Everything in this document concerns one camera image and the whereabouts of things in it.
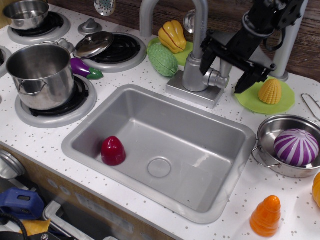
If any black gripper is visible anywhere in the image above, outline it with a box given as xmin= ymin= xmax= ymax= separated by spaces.
xmin=200 ymin=24 xmax=276 ymax=94

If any silver faucet lever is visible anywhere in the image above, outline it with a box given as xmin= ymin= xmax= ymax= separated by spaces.
xmin=219 ymin=58 xmax=233 ymax=78

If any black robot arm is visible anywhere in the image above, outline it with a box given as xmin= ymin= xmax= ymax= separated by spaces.
xmin=200 ymin=0 xmax=303 ymax=94

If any silver toy faucet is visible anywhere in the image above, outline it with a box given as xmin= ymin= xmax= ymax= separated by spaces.
xmin=139 ymin=0 xmax=230 ymax=110

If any green plate under corn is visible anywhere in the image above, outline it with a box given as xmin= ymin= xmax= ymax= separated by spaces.
xmin=235 ymin=77 xmax=295 ymax=115

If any green plate behind faucet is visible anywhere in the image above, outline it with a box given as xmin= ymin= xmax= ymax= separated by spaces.
xmin=147 ymin=37 xmax=194 ymax=67

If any yellow toy corn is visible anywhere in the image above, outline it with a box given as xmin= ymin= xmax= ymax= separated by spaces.
xmin=258 ymin=78 xmax=282 ymax=105

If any hanging steel ladle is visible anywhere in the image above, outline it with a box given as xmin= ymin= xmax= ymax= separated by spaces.
xmin=183 ymin=9 xmax=196 ymax=34

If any green toy bitter gourd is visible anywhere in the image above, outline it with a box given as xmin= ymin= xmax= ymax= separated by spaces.
xmin=147 ymin=44 xmax=179 ymax=77

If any yellow toy bell pepper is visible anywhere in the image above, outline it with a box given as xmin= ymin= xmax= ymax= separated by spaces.
xmin=158 ymin=20 xmax=187 ymax=54

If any silver toy sink basin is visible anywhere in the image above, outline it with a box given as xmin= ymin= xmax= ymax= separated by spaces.
xmin=62 ymin=85 xmax=256 ymax=224

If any middle stove burner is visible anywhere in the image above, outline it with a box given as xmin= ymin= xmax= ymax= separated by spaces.
xmin=83 ymin=33 xmax=147 ymax=73

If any stove burner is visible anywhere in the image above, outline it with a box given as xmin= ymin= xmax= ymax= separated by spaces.
xmin=15 ymin=74 xmax=97 ymax=129
xmin=83 ymin=33 xmax=147 ymax=73
xmin=7 ymin=11 xmax=71 ymax=46

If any purple striped toy onion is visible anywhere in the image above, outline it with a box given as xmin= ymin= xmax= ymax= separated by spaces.
xmin=273 ymin=128 xmax=320 ymax=167

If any hanging steel strainer spoon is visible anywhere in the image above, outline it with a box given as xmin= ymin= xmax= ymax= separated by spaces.
xmin=93 ymin=0 xmax=116 ymax=17

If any steel pot lid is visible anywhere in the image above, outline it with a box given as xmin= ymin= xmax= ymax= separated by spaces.
xmin=73 ymin=31 xmax=115 ymax=59

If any red toy pepper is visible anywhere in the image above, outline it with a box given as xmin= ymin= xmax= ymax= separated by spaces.
xmin=100 ymin=136 xmax=126 ymax=166

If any grey stove knob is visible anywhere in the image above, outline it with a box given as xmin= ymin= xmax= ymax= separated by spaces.
xmin=77 ymin=18 xmax=103 ymax=36

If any purple toy eggplant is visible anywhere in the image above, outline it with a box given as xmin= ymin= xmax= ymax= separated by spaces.
xmin=70 ymin=58 xmax=103 ymax=80

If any orange toy at edge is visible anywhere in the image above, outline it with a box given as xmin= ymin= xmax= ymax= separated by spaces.
xmin=312 ymin=173 xmax=320 ymax=208

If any front left stove burner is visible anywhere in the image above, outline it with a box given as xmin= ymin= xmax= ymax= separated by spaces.
xmin=15 ymin=74 xmax=97 ymax=129

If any orange toy carrot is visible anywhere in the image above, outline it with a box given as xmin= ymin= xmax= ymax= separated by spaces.
xmin=249 ymin=195 xmax=281 ymax=237

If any back left stove burner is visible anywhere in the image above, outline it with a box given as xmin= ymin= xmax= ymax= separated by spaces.
xmin=7 ymin=11 xmax=71 ymax=46

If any large steel pot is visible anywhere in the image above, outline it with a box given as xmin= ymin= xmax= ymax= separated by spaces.
xmin=6 ymin=43 xmax=75 ymax=111

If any small steel pot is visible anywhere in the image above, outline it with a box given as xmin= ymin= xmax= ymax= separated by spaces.
xmin=2 ymin=0 xmax=50 ymax=30

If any silver oven knob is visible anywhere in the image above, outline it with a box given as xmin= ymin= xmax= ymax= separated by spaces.
xmin=0 ymin=149 xmax=26 ymax=180

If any blue clamp tool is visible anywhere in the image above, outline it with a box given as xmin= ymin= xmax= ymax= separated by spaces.
xmin=0 ymin=187 xmax=45 ymax=220

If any yellow cloth piece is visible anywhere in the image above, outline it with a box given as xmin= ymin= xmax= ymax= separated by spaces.
xmin=22 ymin=219 xmax=51 ymax=237

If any grey vertical post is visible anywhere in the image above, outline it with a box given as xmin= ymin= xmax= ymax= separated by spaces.
xmin=269 ymin=0 xmax=309 ymax=82

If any steel pan with handles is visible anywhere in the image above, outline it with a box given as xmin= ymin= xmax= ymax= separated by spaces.
xmin=251 ymin=114 xmax=320 ymax=178

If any wire utensil handle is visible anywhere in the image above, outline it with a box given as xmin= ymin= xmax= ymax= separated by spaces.
xmin=301 ymin=93 xmax=320 ymax=122

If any black cable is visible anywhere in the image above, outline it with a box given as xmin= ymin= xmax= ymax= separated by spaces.
xmin=0 ymin=212 xmax=27 ymax=240

